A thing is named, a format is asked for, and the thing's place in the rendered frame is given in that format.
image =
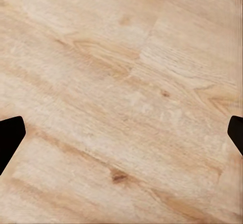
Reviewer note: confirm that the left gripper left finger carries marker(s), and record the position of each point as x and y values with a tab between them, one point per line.
12	132

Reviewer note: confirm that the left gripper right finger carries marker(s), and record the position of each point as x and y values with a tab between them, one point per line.
235	131

